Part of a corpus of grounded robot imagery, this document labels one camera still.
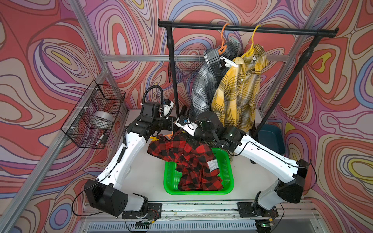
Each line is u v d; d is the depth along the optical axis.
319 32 0.49
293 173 0.41
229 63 0.55
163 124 0.62
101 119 0.70
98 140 0.72
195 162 0.77
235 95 0.59
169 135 0.74
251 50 0.58
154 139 0.77
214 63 0.57
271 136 1.03
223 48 0.61
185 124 0.55
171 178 0.84
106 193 0.38
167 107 0.65
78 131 0.67
